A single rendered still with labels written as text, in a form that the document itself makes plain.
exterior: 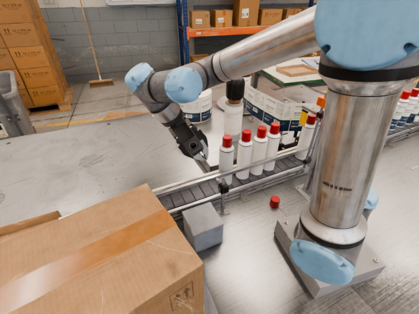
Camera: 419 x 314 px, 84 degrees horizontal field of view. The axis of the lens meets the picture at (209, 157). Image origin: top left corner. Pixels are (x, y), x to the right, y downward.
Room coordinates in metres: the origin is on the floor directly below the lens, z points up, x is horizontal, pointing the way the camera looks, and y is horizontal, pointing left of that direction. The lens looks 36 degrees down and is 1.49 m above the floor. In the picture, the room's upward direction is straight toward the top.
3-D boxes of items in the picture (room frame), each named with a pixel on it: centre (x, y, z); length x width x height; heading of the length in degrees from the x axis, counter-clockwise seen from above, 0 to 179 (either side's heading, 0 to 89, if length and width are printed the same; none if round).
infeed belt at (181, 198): (0.79, -0.30, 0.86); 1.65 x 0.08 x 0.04; 115
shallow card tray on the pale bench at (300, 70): (2.39, -0.87, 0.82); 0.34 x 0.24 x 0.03; 112
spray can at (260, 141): (0.73, -0.19, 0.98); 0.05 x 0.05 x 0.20
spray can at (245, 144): (0.71, -0.13, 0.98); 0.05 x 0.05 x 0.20
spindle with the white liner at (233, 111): (1.01, -0.11, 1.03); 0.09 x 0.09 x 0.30
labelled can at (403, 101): (1.09, -0.95, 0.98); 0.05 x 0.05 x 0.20
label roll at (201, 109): (1.25, 0.09, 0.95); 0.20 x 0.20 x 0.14
